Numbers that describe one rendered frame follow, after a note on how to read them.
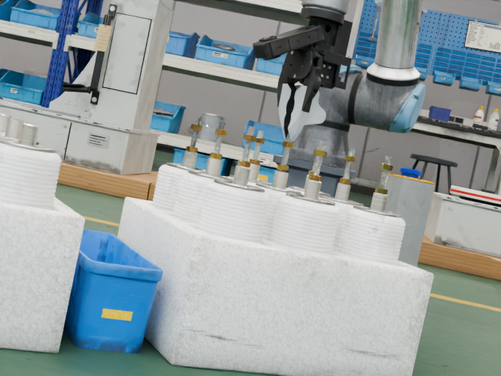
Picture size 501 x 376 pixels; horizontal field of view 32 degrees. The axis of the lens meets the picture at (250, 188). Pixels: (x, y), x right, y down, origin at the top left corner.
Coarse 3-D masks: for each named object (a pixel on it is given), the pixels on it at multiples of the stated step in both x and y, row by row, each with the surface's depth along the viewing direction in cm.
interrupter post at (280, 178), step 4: (276, 172) 143; (280, 172) 143; (284, 172) 143; (276, 176) 143; (280, 176) 143; (284, 176) 143; (276, 180) 143; (280, 180) 143; (284, 180) 143; (276, 184) 143; (280, 184) 143; (284, 184) 143; (280, 188) 143; (284, 188) 143
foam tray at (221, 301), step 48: (144, 240) 140; (192, 240) 120; (192, 288) 120; (240, 288) 122; (288, 288) 125; (336, 288) 128; (384, 288) 131; (192, 336) 120; (240, 336) 123; (288, 336) 126; (336, 336) 129; (384, 336) 132
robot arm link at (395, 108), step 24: (384, 0) 188; (408, 0) 185; (384, 24) 189; (408, 24) 187; (384, 48) 190; (408, 48) 189; (384, 72) 191; (408, 72) 191; (360, 96) 195; (384, 96) 192; (408, 96) 191; (360, 120) 197; (384, 120) 194; (408, 120) 192
